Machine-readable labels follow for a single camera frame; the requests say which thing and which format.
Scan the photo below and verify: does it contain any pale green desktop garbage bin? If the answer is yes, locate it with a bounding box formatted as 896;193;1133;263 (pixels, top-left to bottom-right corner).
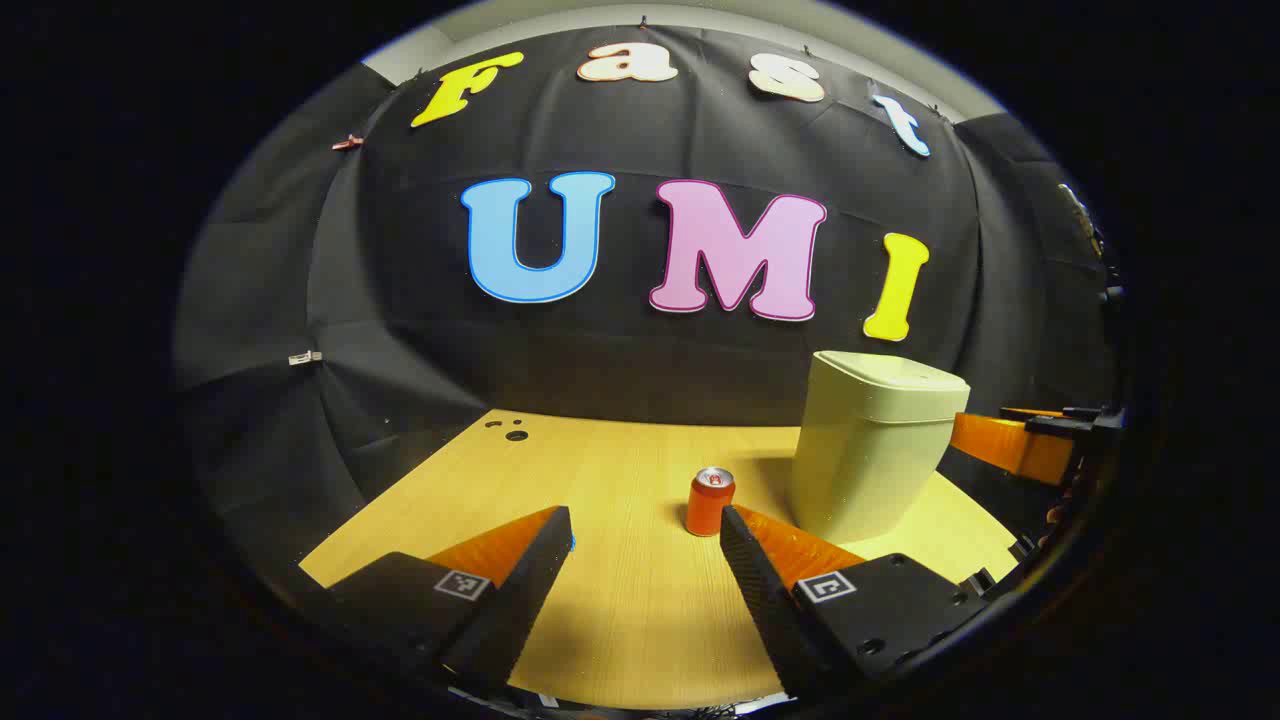
790;350;971;546

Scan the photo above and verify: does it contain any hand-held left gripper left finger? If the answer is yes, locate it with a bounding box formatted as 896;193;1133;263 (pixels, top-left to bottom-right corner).
300;505;576;696

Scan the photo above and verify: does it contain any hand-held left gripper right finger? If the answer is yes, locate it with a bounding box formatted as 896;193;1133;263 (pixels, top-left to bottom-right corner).
720;503;1001;701

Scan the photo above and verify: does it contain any wooden desktop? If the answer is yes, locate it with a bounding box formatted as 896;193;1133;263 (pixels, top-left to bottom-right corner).
298;408;1021;711

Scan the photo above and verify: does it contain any orange pop can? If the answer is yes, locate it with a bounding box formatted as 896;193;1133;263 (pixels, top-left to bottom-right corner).
685;467;737;538

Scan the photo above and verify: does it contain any black backdrop cloth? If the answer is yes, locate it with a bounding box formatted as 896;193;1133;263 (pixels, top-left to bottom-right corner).
175;25;1126;561

